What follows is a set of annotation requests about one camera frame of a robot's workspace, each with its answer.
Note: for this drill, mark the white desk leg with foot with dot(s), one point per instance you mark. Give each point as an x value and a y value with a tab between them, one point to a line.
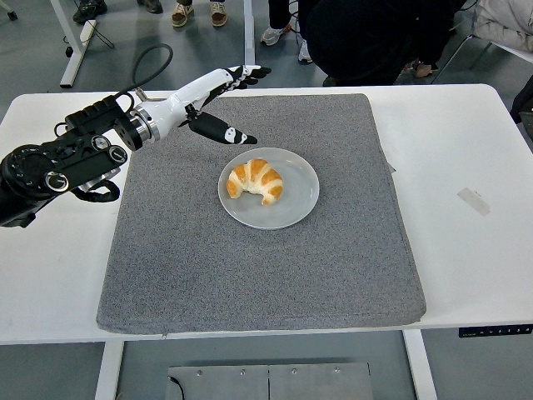
73	58

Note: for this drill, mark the clear tape piece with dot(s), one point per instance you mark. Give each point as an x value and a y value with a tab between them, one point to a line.
473	201

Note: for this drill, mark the grey metal plate with screws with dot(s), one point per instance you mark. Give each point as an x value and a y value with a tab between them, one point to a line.
291	385

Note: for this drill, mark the white table leg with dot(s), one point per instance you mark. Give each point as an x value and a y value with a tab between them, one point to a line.
109	371
420	366

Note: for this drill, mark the black table control panel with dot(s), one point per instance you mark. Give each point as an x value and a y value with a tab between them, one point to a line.
495	331

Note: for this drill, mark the person's foot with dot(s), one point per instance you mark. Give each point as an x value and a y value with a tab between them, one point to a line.
150	5
182	14
89	8
218	14

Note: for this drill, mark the grey fabric mat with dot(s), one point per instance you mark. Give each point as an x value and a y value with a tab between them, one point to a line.
250	283

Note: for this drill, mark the croissant bread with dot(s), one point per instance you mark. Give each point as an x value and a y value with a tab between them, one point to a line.
254	175

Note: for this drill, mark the beige jacket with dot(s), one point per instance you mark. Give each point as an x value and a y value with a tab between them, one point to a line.
504	21

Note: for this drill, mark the person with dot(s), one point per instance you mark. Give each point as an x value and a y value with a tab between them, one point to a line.
366	41

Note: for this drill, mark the person's leg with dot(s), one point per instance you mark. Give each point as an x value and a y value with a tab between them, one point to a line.
272	35
304	52

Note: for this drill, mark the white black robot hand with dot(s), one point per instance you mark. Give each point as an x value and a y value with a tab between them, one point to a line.
183	98

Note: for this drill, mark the white power strip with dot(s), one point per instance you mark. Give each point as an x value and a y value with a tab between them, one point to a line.
87	31

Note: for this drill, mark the black bag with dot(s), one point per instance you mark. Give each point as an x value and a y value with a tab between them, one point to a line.
524	102

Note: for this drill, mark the white chair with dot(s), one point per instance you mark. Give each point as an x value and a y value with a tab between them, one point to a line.
510	46

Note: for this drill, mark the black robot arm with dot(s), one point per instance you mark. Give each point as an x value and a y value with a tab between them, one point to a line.
33	166

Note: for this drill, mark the person's hand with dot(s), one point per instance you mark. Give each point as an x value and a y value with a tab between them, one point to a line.
422	68

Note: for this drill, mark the grey round plate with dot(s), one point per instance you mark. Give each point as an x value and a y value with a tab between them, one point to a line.
291	208

